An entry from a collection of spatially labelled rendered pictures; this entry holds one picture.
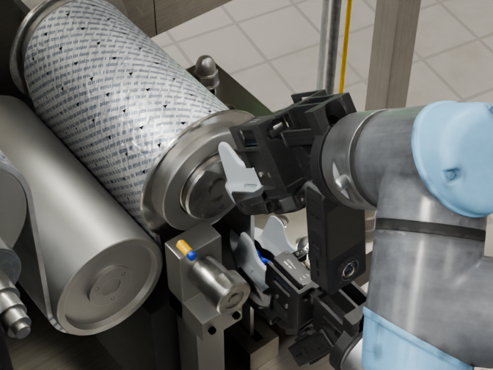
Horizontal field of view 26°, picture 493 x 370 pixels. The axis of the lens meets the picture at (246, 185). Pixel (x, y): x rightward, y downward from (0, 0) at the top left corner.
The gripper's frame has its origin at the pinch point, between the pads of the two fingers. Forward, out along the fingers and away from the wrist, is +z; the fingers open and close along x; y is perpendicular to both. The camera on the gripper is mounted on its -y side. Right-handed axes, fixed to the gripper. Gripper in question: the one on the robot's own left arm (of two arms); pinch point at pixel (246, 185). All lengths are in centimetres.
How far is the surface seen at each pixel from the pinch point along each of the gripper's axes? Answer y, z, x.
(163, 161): 5.6, 0.8, 6.4
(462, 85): -41, 149, -145
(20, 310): 2.5, -9.7, 26.0
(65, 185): 6.2, 11.7, 12.3
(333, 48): -3, 69, -59
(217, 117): 7.1, -0.5, 0.2
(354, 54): -22, 171, -130
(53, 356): -15.7, 37.6, 15.3
